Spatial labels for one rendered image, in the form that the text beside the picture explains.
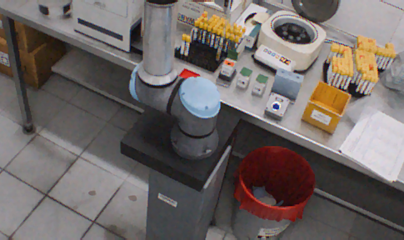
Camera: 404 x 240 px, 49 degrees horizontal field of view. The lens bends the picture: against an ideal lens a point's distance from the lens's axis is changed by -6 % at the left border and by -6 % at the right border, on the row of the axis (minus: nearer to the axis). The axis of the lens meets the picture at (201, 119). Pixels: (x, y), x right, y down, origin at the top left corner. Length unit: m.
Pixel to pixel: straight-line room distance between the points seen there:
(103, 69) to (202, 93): 1.46
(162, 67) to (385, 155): 0.88
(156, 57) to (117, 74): 1.43
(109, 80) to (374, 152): 1.52
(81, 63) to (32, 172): 0.68
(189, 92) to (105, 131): 1.49
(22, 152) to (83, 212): 0.52
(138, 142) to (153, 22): 0.45
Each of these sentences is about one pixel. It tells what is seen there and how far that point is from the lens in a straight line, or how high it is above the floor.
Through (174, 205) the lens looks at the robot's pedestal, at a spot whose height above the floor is 0.70.
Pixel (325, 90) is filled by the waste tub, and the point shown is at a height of 0.95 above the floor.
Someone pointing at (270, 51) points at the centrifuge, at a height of 0.93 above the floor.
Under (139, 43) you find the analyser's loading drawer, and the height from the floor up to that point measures 0.91.
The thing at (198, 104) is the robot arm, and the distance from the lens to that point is 1.29.
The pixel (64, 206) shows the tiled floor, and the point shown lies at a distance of 2.46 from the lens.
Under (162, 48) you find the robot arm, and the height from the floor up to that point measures 1.30.
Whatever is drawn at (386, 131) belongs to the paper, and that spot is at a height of 0.89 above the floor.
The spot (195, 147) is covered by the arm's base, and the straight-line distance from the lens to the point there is 1.41.
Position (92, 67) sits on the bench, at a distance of 2.73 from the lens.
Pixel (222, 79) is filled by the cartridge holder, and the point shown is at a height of 0.89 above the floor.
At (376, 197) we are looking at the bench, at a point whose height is 0.27.
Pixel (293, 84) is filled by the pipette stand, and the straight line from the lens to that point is 1.75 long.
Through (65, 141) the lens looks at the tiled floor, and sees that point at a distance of 2.72.
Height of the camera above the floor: 2.08
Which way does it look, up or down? 47 degrees down
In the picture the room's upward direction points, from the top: 11 degrees clockwise
